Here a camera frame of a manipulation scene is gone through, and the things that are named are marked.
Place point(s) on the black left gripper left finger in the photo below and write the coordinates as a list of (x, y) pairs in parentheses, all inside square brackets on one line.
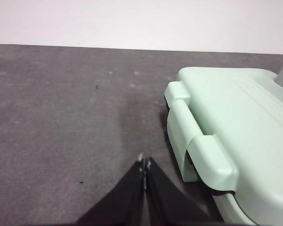
[(118, 200)]

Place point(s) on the mint green breakfast machine base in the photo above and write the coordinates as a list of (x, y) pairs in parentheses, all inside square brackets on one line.
[(179, 131)]

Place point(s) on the mint green grill lid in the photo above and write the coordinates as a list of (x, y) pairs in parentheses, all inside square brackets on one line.
[(238, 113)]

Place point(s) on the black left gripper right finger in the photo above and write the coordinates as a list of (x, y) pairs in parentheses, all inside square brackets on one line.
[(169, 200)]

